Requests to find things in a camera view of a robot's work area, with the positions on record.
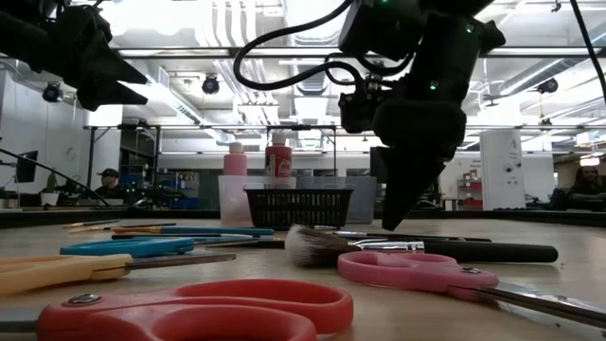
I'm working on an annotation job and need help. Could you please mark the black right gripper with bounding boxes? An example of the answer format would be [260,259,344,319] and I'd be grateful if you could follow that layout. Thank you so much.
[371,97,468,232]

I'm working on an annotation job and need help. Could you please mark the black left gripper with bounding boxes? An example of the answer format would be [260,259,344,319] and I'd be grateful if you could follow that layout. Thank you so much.
[45,4,149,113]

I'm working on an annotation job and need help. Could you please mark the grey translucent plastic bin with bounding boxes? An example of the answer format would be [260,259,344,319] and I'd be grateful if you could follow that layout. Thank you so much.
[295,175,379,224]

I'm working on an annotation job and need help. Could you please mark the black brush silver ferrule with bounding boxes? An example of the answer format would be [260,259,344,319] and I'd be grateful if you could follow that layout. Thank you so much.
[333,230,492,243]
[111,233,223,241]
[330,230,427,241]
[204,240,286,250]

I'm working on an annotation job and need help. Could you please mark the black mesh plastic basket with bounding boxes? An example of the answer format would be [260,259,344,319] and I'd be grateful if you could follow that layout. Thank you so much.
[243,188,355,230]

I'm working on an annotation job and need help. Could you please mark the large black-handled powder brush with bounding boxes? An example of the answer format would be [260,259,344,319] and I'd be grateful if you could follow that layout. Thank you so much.
[285,224,560,268]

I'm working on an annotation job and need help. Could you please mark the red paint bottle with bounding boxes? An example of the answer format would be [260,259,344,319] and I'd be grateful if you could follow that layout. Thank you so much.
[264,132,294,190]

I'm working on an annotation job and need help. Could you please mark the pink paint bottle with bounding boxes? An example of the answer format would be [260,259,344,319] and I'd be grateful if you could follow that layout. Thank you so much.
[222,141,250,224]

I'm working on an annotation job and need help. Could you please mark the red storage shelf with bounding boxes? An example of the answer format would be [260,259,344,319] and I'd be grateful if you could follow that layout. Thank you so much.
[456,177,484,209]

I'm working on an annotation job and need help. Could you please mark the person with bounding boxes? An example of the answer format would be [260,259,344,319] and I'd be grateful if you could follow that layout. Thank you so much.
[92,168,128,200]
[548,165,606,212]

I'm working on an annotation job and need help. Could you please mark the white pillar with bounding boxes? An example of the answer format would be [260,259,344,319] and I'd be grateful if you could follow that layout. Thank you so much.
[479,130,526,211]

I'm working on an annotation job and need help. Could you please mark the small black monitor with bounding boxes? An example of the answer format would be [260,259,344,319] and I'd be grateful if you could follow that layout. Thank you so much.
[16,150,39,184]

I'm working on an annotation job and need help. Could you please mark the small plant white pot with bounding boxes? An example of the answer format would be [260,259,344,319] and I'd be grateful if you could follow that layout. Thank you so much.
[41,170,61,207]

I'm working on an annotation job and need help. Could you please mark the clear plastic bin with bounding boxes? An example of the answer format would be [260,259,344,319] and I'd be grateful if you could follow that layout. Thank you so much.
[217,174,298,227]

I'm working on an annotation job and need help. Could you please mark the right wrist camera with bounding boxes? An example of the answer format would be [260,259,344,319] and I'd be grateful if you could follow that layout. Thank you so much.
[338,78,397,135]

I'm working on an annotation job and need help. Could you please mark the pink-handled scissors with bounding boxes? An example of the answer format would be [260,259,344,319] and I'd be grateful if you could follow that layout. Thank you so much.
[336,250,606,331]

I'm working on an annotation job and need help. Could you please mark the black camera cable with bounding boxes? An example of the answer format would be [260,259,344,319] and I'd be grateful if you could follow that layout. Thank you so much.
[233,0,413,92]

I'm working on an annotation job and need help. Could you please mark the blue-handled scissors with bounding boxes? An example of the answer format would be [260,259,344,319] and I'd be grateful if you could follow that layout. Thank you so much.
[60,235,259,260]

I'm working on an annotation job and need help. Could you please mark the orange-handled scissors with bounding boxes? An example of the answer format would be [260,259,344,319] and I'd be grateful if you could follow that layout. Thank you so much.
[0,253,237,297]

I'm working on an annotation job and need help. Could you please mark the red-handled scissors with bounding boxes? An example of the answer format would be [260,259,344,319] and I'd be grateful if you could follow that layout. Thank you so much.
[0,278,355,341]

